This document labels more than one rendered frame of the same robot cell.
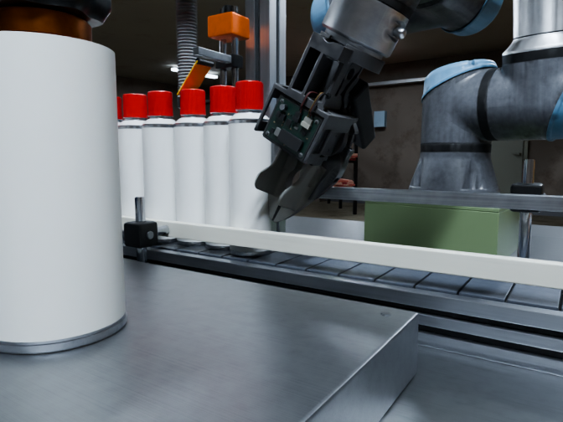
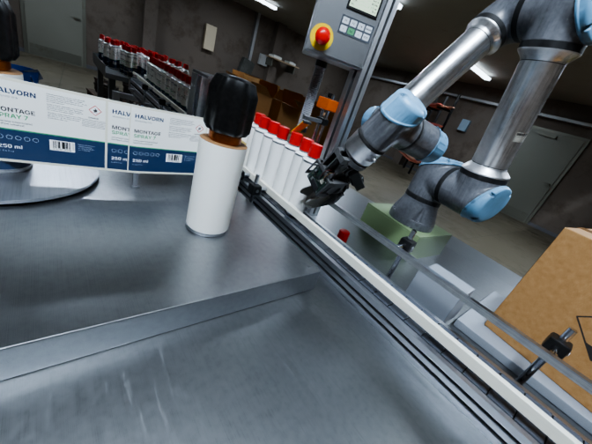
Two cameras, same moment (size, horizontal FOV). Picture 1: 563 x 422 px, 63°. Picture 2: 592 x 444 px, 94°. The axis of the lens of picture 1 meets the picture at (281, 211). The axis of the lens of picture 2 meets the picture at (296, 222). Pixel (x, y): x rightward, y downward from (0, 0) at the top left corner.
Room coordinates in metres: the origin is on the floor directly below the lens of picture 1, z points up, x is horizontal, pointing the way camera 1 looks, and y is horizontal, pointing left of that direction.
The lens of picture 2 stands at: (-0.16, -0.12, 1.19)
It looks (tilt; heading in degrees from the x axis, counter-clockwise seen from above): 25 degrees down; 11
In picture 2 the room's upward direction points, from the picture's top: 19 degrees clockwise
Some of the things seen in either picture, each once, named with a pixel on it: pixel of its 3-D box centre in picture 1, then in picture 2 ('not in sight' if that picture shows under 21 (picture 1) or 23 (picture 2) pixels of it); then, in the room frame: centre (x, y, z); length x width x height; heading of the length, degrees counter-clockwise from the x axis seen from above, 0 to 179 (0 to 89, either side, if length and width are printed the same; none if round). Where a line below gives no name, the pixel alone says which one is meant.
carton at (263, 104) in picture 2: not in sight; (273, 103); (2.91, 1.16, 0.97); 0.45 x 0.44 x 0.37; 146
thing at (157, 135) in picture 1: (162, 167); (275, 159); (0.65, 0.17, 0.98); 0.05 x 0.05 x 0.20
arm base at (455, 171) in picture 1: (453, 172); (417, 208); (0.81, -0.30, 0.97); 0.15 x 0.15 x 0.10
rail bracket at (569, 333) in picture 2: not in sight; (537, 367); (0.31, -0.50, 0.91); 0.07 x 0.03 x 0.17; 147
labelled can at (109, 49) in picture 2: not in sight; (141, 61); (2.02, 2.08, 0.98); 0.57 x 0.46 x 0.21; 147
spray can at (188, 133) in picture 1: (193, 167); (286, 166); (0.63, 0.12, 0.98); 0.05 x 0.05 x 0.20
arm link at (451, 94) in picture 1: (461, 105); (436, 177); (0.81, -0.31, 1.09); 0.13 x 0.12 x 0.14; 43
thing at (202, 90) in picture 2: not in sight; (210, 117); (0.74, 0.47, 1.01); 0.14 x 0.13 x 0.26; 57
